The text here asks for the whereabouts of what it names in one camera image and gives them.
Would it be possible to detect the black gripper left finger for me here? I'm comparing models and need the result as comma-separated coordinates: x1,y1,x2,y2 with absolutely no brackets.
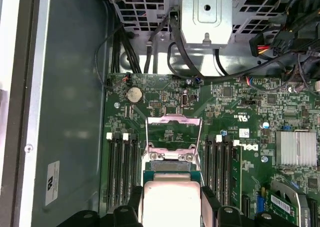
56,185,144,227

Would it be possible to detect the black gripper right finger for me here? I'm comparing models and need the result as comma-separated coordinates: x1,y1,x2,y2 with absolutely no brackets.
200,185,300,227

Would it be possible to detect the silver CPU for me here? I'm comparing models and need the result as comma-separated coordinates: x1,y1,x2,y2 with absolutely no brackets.
138,170,203,227

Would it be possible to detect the metal socket cover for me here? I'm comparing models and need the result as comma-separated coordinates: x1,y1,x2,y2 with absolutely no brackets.
145,113,203,162

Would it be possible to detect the black expansion slot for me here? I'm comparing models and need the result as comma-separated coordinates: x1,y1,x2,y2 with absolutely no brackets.
308,197,319,227
241,196,251,219

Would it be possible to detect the CPU socket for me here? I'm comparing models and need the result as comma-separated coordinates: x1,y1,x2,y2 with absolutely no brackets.
142,158,202,174

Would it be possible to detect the white case sticker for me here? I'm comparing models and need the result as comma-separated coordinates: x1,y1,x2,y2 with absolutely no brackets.
45,159,61,207

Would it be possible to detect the silver chipset heatsink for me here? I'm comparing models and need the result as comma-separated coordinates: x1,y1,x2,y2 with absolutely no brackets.
275,130,318,167

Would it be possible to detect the green motherboard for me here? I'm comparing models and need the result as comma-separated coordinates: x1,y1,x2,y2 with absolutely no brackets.
98,73,320,227

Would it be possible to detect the round coin battery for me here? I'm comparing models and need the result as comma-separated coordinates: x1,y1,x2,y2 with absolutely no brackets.
124,86,144,105

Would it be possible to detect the black PC case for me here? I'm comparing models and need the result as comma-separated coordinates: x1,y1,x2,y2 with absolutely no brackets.
0,0,320,227

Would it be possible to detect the black power connector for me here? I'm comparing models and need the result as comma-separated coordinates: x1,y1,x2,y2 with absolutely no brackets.
249,31,285,58

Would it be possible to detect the metal drive cage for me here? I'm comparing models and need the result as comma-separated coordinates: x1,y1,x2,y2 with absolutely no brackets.
108,0,288,50

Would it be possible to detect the long black cable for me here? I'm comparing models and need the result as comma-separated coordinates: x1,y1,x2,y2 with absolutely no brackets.
201,50,320,84

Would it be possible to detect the dark grey cable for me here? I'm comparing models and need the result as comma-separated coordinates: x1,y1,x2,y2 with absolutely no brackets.
143,9,176,75

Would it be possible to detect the black cable bundle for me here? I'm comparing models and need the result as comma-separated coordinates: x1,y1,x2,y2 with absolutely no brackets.
110,24,143,74

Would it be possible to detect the black flat cable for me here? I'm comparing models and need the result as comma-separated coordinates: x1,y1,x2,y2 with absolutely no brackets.
168,10,205,79

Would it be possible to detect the black wire bundle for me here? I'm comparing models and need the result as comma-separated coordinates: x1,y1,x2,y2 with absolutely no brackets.
272,0,320,74

